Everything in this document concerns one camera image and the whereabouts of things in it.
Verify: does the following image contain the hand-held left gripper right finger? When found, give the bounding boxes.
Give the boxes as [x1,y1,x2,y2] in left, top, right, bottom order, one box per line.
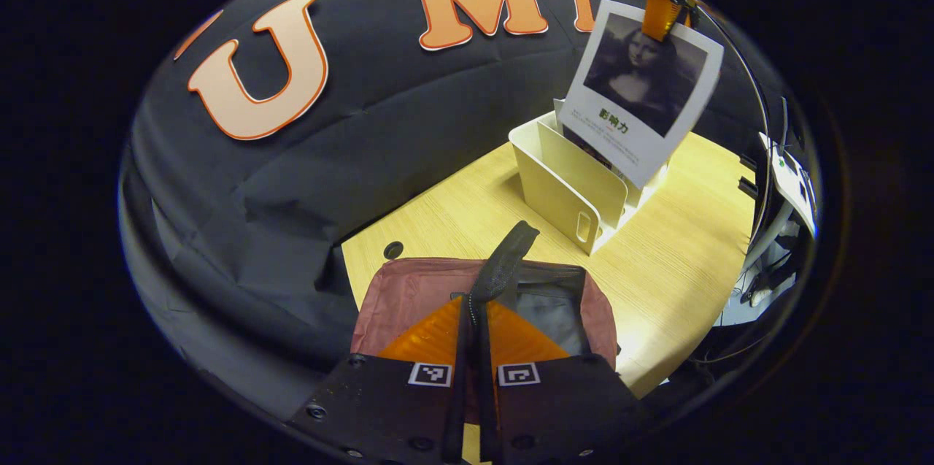
[478,301,644,465]

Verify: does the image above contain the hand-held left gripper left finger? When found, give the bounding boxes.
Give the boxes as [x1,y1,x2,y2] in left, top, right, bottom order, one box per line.
[290,296,469,465]

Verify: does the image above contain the white portrait cover book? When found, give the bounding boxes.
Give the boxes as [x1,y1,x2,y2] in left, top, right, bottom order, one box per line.
[558,0,725,190]

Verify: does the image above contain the dark red schoolbag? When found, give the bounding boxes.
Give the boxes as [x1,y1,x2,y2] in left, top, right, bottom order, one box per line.
[352,220,620,378]

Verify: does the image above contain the white bookshelf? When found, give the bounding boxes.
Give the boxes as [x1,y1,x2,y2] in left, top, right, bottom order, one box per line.
[509,99,668,255]

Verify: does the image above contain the white equipment box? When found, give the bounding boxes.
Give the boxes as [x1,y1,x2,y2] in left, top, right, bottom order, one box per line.
[757,131,819,236]

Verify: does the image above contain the tangle of cables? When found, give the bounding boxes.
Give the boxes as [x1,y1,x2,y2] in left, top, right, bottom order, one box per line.
[719,253,800,327]

